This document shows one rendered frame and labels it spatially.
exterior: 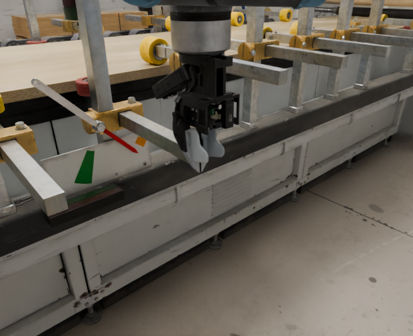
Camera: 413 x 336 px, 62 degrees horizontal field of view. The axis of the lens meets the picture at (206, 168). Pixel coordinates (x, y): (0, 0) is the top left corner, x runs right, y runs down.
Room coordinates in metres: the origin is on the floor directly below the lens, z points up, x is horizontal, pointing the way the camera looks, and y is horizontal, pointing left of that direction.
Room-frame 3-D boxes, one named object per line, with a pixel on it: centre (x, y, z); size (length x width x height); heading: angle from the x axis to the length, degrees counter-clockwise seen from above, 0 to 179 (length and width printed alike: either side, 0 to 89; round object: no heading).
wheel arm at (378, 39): (1.42, -0.57, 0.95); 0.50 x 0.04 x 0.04; 41
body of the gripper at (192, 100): (0.55, 0.00, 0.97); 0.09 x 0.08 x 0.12; 41
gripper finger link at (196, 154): (0.54, 0.01, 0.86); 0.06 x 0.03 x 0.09; 41
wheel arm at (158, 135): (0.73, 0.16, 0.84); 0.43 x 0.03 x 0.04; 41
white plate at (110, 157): (0.72, 0.24, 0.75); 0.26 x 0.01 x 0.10; 131
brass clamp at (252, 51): (1.10, -0.16, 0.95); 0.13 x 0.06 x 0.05; 131
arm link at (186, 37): (0.56, 0.01, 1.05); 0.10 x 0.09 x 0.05; 131
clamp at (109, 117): (0.77, 0.22, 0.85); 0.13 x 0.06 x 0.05; 131
